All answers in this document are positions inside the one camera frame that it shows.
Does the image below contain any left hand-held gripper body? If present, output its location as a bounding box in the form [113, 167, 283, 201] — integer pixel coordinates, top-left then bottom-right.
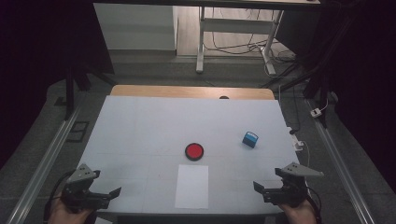
[61, 163, 111, 213]

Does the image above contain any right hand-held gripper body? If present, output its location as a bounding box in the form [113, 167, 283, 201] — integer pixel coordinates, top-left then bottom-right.
[262, 161, 325, 208]

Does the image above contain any blue stamp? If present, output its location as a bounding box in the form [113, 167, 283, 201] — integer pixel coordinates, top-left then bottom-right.
[242, 131, 260, 149]

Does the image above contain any round red ink pad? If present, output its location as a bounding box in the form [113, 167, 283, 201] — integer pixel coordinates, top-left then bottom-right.
[184, 142, 205, 161]

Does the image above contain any person's left hand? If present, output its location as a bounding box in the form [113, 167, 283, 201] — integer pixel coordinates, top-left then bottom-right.
[47, 195, 95, 224]

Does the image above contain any person's right hand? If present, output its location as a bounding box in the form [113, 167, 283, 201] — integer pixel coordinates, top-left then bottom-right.
[277, 199, 318, 224]

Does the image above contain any white power strip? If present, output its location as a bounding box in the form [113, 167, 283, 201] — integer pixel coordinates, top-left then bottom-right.
[286, 125, 304, 152]

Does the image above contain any white paper sheet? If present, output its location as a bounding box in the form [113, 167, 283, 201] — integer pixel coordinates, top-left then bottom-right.
[174, 163, 210, 210]

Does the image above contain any white table mat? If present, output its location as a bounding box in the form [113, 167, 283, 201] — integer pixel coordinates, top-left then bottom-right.
[76, 95, 318, 216]

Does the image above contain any black tripod stand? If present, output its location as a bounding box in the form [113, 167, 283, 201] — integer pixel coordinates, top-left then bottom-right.
[261, 18, 340, 129]
[63, 59, 119, 121]

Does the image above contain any wooden table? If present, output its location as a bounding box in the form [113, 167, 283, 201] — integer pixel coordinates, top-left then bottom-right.
[109, 84, 276, 101]

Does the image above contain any white cabinet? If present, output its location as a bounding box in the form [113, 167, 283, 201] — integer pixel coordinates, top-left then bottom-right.
[93, 3, 178, 52]

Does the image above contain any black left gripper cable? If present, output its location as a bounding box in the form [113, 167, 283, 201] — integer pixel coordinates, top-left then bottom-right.
[42, 169, 78, 224]

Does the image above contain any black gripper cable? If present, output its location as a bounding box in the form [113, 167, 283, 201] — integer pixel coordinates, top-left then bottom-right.
[305, 185, 323, 224]
[42, 169, 78, 224]

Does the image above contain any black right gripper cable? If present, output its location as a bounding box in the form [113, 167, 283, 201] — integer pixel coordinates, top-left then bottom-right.
[305, 185, 323, 224]

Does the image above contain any aluminium floor rail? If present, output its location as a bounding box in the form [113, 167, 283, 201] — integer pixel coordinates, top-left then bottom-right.
[305, 98, 377, 224]
[5, 105, 82, 224]

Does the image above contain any black rectangular floor frame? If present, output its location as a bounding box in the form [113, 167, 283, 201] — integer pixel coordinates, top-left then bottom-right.
[65, 120, 91, 144]

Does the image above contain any tangle of black floor cables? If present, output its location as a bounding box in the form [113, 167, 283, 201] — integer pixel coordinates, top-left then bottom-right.
[204, 7, 297, 64]

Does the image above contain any white desk frame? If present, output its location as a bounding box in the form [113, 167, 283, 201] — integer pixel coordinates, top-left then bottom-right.
[195, 6, 285, 76]

